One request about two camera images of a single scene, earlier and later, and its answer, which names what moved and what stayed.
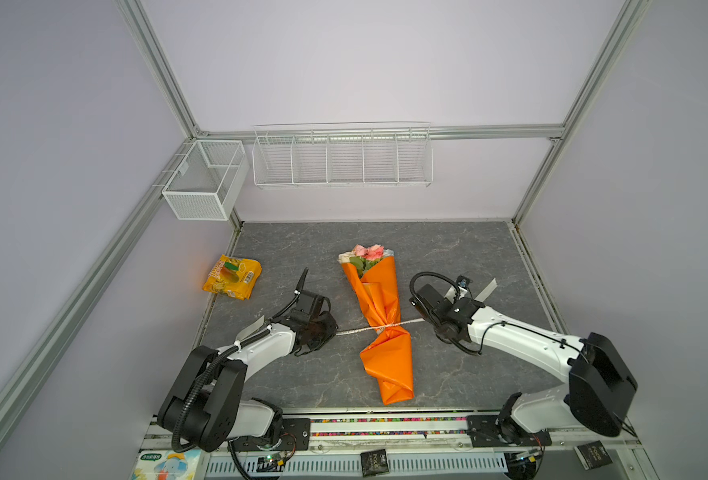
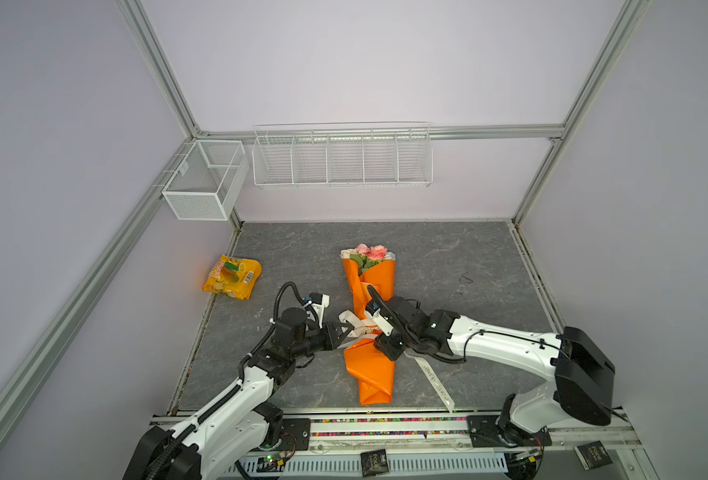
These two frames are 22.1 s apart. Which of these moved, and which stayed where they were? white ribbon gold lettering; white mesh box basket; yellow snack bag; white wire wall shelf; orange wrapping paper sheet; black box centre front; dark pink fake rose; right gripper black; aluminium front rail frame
Moved: orange wrapping paper sheet; right gripper black; white ribbon gold lettering
Stayed: aluminium front rail frame; black box centre front; yellow snack bag; white wire wall shelf; white mesh box basket; dark pink fake rose
